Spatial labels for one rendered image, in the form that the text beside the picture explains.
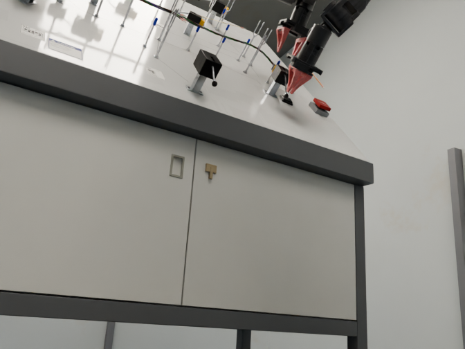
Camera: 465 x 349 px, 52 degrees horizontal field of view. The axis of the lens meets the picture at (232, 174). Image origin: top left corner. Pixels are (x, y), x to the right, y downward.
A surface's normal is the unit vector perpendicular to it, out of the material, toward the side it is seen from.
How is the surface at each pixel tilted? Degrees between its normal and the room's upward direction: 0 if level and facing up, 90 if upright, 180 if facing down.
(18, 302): 90
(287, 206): 90
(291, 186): 90
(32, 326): 90
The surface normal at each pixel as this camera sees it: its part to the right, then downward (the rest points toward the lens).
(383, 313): -0.89, -0.19
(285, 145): 0.55, -0.22
